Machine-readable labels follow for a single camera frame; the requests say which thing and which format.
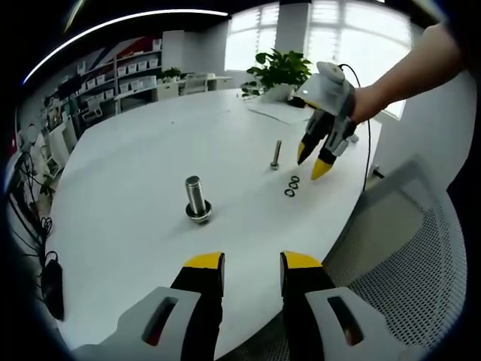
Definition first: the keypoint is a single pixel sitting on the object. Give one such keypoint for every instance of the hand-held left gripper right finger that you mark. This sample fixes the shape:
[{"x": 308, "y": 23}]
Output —
[{"x": 304, "y": 301}]

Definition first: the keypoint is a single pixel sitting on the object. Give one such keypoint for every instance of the small plant on cabinet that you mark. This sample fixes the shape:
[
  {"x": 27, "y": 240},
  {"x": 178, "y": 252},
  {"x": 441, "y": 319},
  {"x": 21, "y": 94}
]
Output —
[{"x": 171, "y": 73}]

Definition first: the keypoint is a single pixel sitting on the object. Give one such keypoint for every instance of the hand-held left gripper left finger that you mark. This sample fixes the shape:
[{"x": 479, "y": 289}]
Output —
[{"x": 199, "y": 301}]

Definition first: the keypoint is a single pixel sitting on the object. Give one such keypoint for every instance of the grey mesh office chair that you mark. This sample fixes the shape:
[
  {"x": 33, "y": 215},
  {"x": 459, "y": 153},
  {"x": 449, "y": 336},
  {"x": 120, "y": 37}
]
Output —
[{"x": 406, "y": 255}]

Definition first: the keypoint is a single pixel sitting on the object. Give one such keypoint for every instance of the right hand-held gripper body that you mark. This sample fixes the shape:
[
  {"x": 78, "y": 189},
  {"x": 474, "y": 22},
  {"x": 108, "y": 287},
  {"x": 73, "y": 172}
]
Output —
[{"x": 327, "y": 92}]

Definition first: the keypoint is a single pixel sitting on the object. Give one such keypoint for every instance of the thick steel threaded stud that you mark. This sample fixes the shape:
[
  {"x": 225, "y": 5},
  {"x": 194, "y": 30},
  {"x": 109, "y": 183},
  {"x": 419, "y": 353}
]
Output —
[{"x": 195, "y": 192}]

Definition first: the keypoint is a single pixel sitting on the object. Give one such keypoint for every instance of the bright window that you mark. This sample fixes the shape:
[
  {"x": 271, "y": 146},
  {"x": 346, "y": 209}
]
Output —
[{"x": 319, "y": 34}]

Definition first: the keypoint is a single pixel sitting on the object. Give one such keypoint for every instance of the green plant in white pot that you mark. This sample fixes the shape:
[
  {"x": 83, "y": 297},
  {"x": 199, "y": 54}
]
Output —
[{"x": 282, "y": 69}]

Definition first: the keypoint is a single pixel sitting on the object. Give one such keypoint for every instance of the white chair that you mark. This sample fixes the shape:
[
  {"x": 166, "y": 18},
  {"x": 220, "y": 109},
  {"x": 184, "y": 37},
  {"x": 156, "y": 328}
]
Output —
[{"x": 94, "y": 110}]

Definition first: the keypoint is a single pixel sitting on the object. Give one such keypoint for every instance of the curved ceiling light strip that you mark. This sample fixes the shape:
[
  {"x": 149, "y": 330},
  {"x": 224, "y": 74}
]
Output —
[{"x": 112, "y": 24}]

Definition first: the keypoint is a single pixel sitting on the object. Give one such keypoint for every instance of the black computer mouse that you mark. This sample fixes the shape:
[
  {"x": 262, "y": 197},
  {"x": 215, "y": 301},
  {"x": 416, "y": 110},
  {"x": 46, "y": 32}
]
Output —
[{"x": 52, "y": 289}]

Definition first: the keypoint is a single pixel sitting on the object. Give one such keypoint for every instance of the shelf with white bins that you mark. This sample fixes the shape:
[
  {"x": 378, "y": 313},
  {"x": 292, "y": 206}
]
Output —
[{"x": 120, "y": 69}]

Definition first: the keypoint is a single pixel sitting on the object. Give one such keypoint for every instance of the thin steel threaded stud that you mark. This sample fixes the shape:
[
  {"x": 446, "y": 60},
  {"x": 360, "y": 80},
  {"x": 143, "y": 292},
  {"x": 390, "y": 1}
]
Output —
[{"x": 277, "y": 152}]

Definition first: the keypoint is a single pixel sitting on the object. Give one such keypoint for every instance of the large steel washer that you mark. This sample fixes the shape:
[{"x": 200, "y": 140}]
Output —
[
  {"x": 208, "y": 209},
  {"x": 209, "y": 215}
]

